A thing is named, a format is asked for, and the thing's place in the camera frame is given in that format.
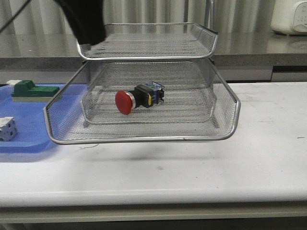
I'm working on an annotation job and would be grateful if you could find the red emergency stop button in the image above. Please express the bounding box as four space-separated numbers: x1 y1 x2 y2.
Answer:
115 81 165 115

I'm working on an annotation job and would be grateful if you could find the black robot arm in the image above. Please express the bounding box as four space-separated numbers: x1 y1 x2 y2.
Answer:
56 0 106 46

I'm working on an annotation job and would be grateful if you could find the blue plastic tray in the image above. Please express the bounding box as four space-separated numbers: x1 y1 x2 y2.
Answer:
0 84 87 153

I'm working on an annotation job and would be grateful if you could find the green electrical module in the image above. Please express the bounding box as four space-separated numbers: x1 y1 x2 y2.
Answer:
6 80 60 102

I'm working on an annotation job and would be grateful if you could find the grey back counter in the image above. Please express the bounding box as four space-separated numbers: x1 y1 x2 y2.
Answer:
0 32 307 84

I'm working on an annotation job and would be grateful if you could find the white terminal block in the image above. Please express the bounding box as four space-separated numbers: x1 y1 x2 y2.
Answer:
0 116 17 141

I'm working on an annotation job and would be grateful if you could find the white appliance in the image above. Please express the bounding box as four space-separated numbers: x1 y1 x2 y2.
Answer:
271 0 307 35

